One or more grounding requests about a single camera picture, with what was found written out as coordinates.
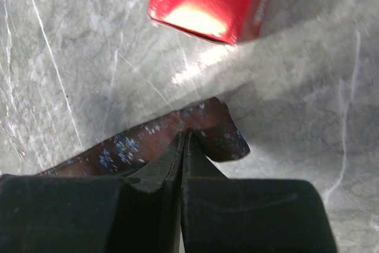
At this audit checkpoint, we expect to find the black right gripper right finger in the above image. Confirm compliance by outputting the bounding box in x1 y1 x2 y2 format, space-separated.
181 134 337 252

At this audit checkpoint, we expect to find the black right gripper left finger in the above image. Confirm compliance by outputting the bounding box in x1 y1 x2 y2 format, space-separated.
1 133 184 252

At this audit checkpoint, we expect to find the brown floral necktie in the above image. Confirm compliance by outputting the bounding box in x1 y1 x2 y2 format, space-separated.
41 97 250 177

